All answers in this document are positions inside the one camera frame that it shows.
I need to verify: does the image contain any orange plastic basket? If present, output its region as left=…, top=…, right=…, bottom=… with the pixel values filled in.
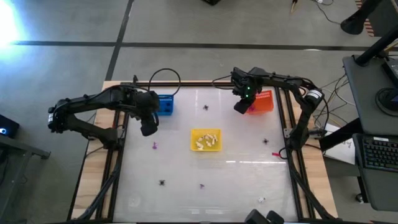
left=247, top=90, right=275, bottom=115

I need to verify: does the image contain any blue plastic basket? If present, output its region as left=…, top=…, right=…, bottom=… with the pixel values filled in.
left=157, top=94, right=174, bottom=116

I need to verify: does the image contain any yellow plastic basket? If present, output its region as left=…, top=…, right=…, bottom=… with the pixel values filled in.
left=190, top=128, right=223, bottom=152

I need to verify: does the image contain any small white box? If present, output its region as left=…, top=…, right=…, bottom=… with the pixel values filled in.
left=323, top=123, right=341, bottom=138

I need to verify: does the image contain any black diagonal beam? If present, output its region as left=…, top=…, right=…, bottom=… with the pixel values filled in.
left=319, top=117, right=363, bottom=152

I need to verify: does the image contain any white paper sheet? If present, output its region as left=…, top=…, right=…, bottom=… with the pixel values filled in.
left=322, top=138, right=357, bottom=166

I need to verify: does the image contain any black handheld device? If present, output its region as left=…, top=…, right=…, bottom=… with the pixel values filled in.
left=244, top=208, right=285, bottom=224

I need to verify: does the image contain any grey desk panel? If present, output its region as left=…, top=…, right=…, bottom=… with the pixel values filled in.
left=342, top=54, right=398, bottom=136

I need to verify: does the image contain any grey metal stand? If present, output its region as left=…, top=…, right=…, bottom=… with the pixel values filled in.
left=0, top=135, right=52, bottom=223

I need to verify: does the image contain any black chair base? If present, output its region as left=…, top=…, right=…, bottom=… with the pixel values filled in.
left=340, top=0, right=385, bottom=35

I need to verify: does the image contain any black monitor pole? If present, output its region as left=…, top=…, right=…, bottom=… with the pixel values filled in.
left=354, top=24, right=398, bottom=67

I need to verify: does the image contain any black device with blue light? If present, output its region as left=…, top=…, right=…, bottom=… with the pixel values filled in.
left=0, top=114, right=21, bottom=139

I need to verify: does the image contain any round black stand base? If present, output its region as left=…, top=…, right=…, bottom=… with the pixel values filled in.
left=374, top=87, right=398, bottom=113

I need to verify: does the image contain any black backlit keyboard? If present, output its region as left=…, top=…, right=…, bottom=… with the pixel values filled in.
left=361, top=138, right=398, bottom=173

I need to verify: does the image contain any grey keyboard desk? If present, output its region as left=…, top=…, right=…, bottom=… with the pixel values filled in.
left=352, top=133, right=398, bottom=213

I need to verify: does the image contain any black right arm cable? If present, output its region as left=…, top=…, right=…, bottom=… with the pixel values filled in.
left=211, top=74, right=234, bottom=91

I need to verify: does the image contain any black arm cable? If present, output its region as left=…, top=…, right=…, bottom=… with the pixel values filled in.
left=211, top=74, right=234, bottom=91
left=148, top=68, right=182, bottom=96

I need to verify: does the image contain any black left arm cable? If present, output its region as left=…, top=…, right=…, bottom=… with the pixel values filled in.
left=148, top=68, right=182, bottom=96

